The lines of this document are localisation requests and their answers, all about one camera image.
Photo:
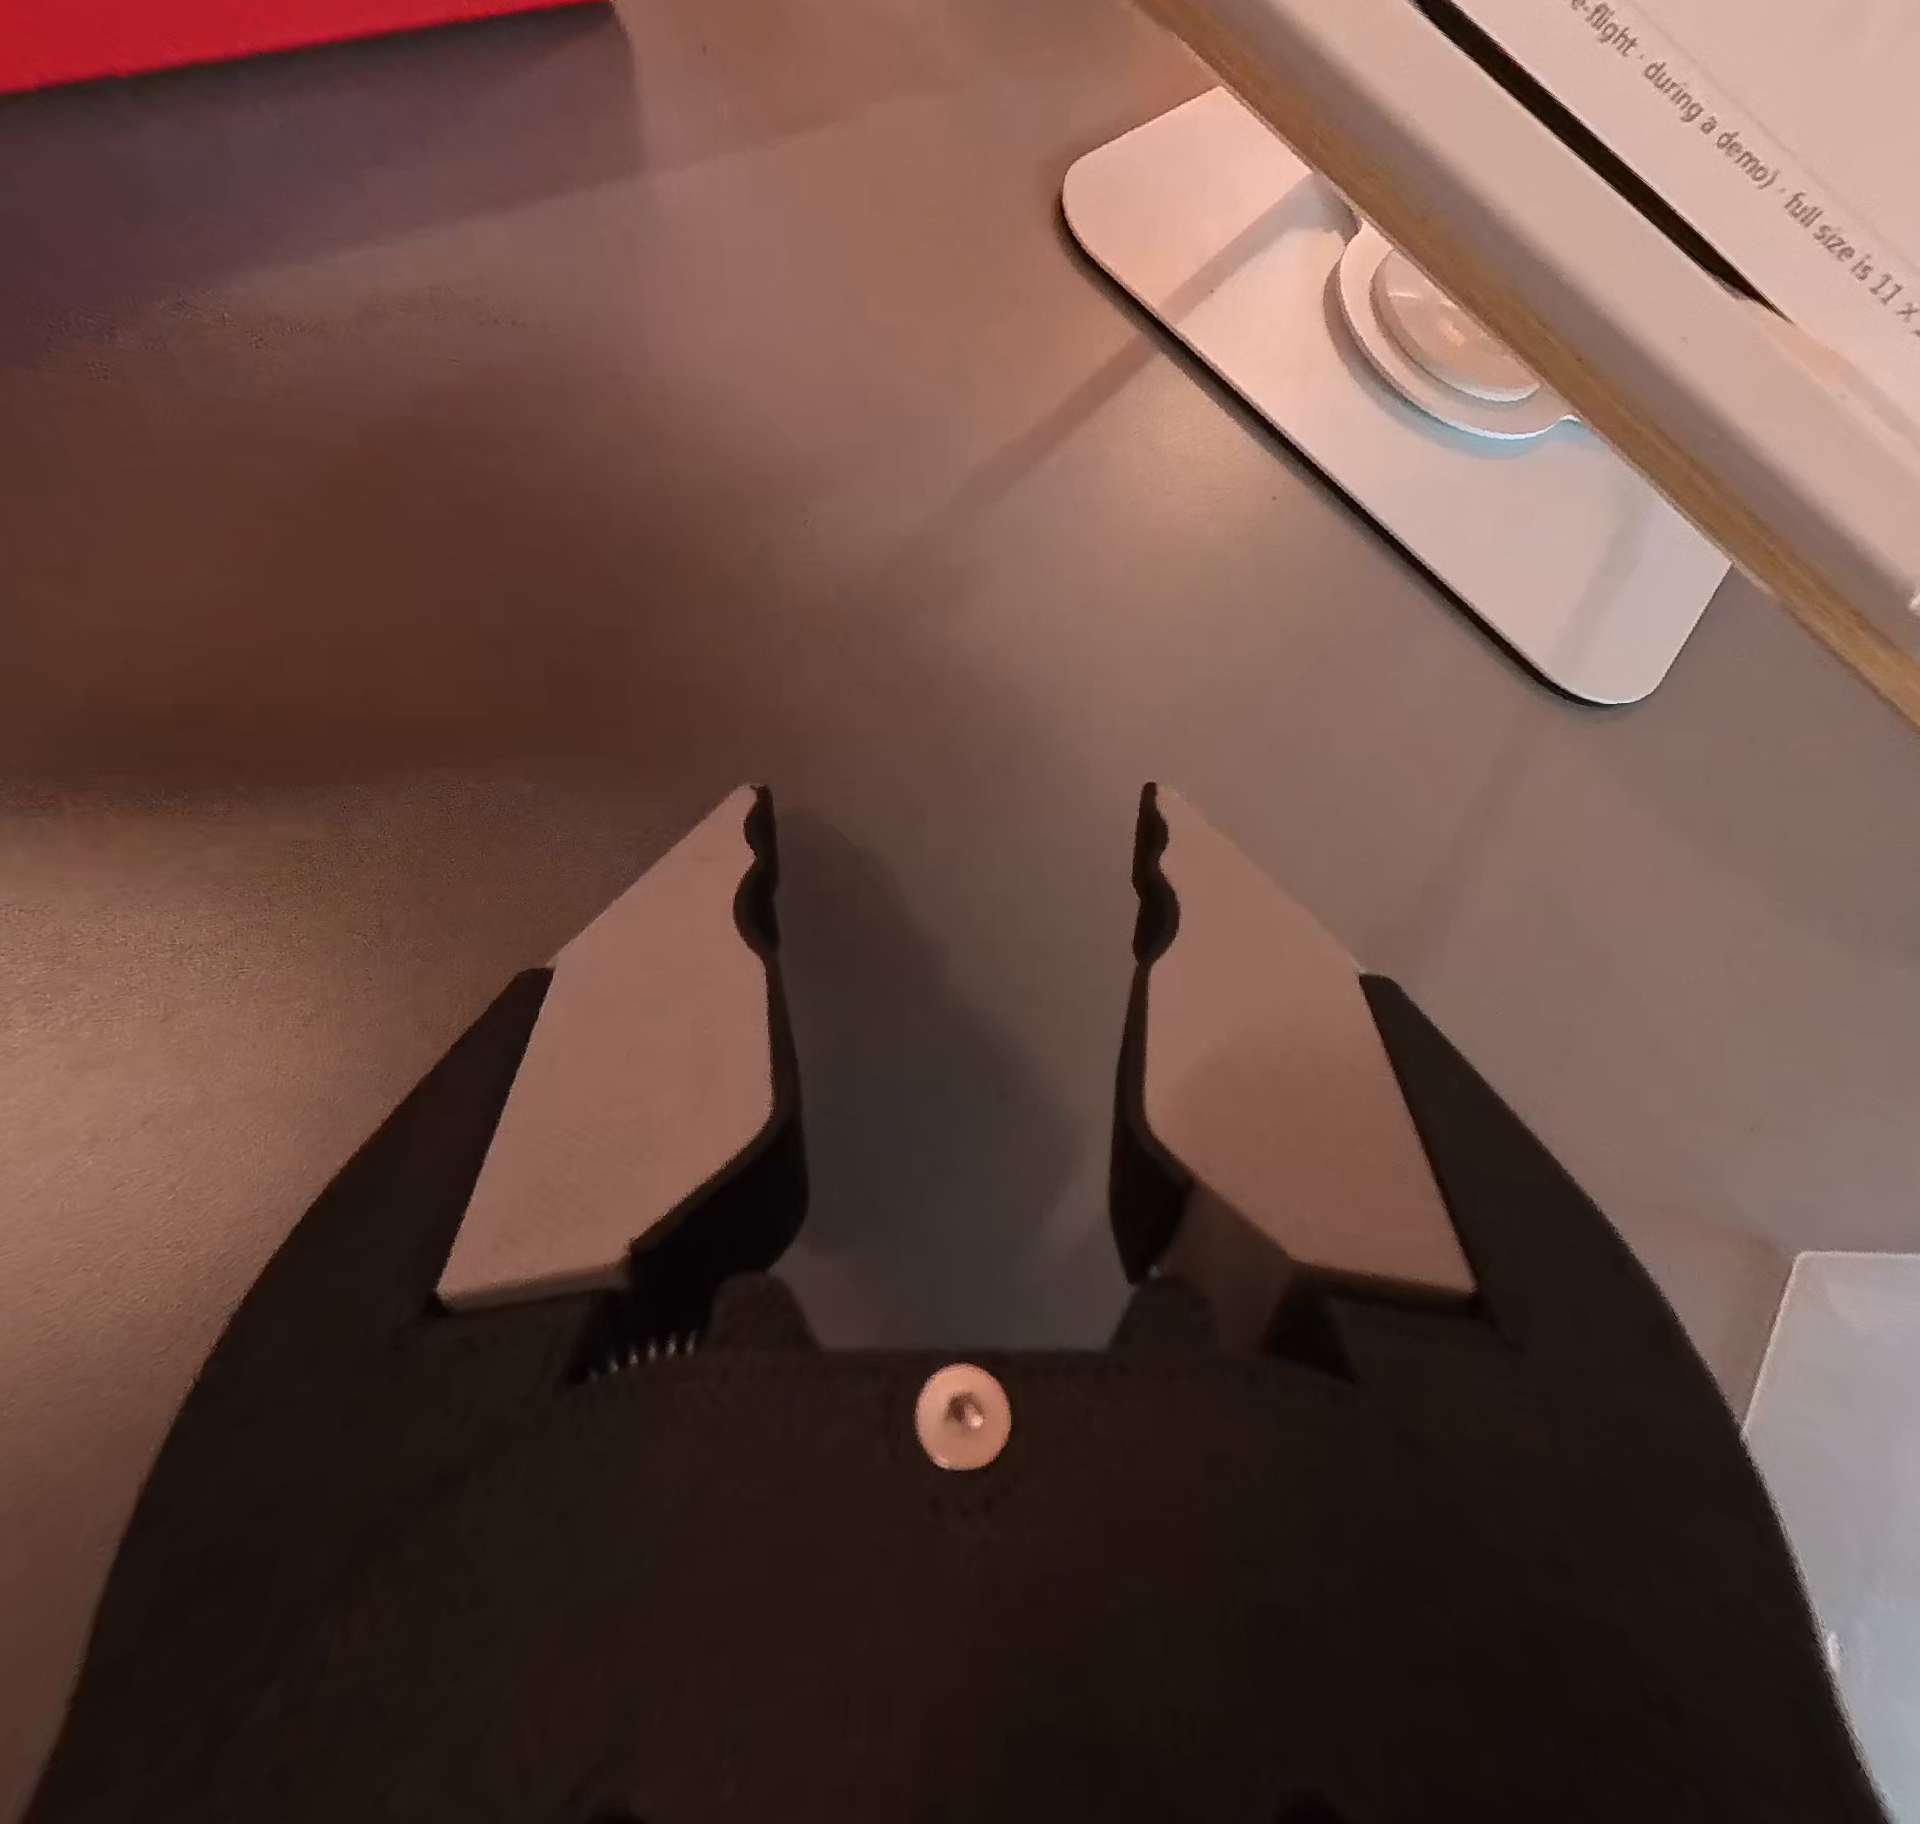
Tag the printed instruction sheet board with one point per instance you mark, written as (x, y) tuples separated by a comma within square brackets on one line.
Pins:
[(1725, 55)]

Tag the clear plastic box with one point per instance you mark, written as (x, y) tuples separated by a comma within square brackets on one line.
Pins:
[(1852, 1479)]

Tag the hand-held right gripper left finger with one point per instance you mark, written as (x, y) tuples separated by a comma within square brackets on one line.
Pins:
[(631, 1105)]

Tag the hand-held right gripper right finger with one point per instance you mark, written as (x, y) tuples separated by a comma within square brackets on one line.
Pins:
[(1291, 1089)]

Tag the white metal stand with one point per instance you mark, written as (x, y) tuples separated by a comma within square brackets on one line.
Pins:
[(1501, 534)]

